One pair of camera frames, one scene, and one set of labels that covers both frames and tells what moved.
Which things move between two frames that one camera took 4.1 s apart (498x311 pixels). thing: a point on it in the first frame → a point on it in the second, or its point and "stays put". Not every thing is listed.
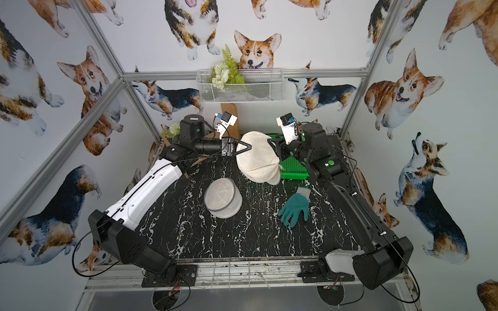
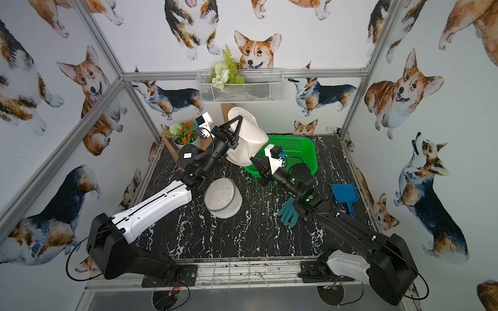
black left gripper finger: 248,146 → 226,125
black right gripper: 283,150 → 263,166
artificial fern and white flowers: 225,72 stays put
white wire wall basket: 264,85 stays put
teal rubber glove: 296,203 stays put
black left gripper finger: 246,149 → 237,138
